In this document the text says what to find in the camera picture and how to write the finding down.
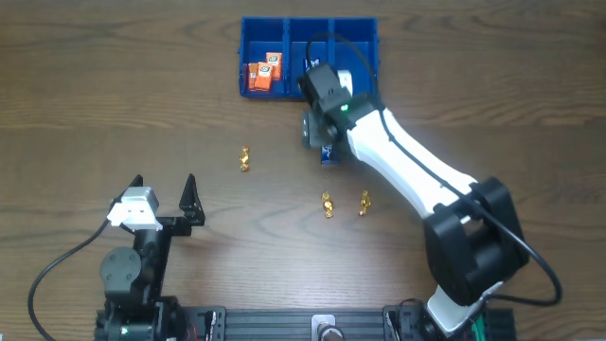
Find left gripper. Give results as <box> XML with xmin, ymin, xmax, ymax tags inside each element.
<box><xmin>109</xmin><ymin>172</ymin><xmax>206</xmax><ymax>238</ymax></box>

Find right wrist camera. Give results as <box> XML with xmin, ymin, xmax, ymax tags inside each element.
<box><xmin>335</xmin><ymin>69</ymin><xmax>355</xmax><ymax>98</ymax></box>

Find black cable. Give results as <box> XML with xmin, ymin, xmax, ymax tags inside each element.
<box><xmin>305</xmin><ymin>31</ymin><xmax>564</xmax><ymax>307</ymax></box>
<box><xmin>27</xmin><ymin>217</ymin><xmax>113</xmax><ymax>341</ymax></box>

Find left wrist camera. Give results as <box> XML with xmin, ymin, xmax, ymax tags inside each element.
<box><xmin>105</xmin><ymin>185</ymin><xmax>164</xmax><ymax>233</ymax></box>

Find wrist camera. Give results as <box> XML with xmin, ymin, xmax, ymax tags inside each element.
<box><xmin>105</xmin><ymin>185</ymin><xmax>164</xmax><ymax>233</ymax></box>
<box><xmin>335</xmin><ymin>69</ymin><xmax>355</xmax><ymax>98</ymax></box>

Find blue tray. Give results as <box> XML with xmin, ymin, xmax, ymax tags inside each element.
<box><xmin>239</xmin><ymin>16</ymin><xmax>381</xmax><ymax>101</ymax></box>

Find mounting rail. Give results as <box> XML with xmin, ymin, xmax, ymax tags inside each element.
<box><xmin>94</xmin><ymin>305</ymin><xmax>516</xmax><ymax>341</ymax></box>

